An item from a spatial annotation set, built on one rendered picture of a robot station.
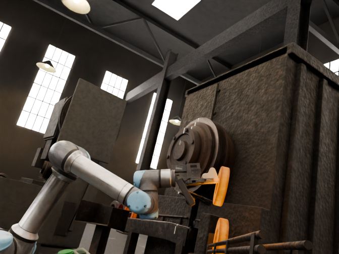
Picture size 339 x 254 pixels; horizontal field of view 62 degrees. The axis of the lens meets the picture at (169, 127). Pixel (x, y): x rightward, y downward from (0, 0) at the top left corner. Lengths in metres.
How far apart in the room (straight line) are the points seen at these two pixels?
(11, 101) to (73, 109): 7.68
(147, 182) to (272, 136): 0.68
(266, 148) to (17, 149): 10.47
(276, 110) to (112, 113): 3.14
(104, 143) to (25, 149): 7.40
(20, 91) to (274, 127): 10.85
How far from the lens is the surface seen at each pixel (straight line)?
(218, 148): 1.50
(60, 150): 1.14
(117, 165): 12.14
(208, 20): 10.89
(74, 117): 4.08
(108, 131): 4.26
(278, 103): 1.54
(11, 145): 11.42
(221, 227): 1.09
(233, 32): 7.22
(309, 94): 1.74
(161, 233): 1.75
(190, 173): 1.13
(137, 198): 0.98
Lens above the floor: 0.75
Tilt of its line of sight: 17 degrees up
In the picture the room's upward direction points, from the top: 13 degrees clockwise
